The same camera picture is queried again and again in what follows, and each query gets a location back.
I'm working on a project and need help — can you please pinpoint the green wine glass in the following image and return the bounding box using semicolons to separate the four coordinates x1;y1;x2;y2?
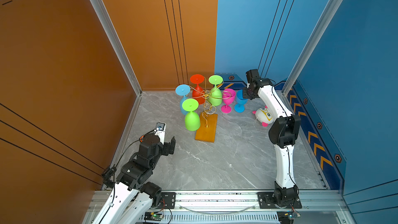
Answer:
182;99;201;131
208;75;223;106

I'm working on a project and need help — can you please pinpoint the pink wine glass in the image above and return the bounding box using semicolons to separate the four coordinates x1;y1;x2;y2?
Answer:
221;88;236;114

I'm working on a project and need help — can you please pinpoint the right circuit board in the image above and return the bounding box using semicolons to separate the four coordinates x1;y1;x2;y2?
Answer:
277;212;301;224

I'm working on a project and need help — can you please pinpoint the wooden rack base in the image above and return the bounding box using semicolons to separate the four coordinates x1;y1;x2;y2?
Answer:
195;112;218;143

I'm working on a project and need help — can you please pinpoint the circuit board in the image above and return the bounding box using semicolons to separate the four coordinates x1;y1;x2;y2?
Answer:
143;212;164;223
277;212;301;224

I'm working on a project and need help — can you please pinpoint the light blue wine glass left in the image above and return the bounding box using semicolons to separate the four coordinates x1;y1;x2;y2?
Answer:
175;84;191;115

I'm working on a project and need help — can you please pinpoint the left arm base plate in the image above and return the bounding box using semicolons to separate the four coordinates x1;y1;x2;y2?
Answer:
132;192;176;209

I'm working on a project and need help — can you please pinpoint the back green wine glass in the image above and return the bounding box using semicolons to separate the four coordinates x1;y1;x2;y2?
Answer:
208;75;223;106

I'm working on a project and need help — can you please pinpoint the gold wire glass rack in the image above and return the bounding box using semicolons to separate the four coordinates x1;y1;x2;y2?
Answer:
190;74;234;128

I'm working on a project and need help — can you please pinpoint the aluminium front rail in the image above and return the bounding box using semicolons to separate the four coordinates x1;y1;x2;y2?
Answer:
82;189;352;224

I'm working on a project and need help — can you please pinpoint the left circuit board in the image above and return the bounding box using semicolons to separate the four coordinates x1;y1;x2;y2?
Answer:
143;212;164;223

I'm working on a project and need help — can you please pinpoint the front green wine glass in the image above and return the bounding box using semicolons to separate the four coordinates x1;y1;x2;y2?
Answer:
182;99;201;131

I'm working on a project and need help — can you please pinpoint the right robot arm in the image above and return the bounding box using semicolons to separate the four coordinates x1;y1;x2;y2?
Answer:
243;69;302;209

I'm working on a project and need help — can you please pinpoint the red wine glass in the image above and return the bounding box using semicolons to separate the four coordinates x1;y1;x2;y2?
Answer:
190;74;205;105

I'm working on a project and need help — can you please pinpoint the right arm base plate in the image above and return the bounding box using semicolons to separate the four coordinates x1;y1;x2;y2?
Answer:
257;191;303;209

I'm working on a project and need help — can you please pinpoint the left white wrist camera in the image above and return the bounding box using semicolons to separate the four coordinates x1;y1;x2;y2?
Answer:
155;122;166;144

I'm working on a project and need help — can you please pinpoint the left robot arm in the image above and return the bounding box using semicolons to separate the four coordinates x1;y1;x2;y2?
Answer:
93;130;176;224

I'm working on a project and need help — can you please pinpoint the white pink plush toy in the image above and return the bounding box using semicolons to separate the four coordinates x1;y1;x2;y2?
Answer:
252;106;274;127

